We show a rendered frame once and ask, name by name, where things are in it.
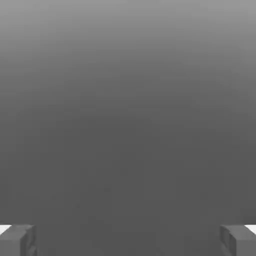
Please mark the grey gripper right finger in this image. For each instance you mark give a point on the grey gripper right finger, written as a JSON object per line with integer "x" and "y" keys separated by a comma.
{"x": 240, "y": 243}

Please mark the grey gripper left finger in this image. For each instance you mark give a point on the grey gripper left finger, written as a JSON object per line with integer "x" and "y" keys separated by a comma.
{"x": 14, "y": 242}

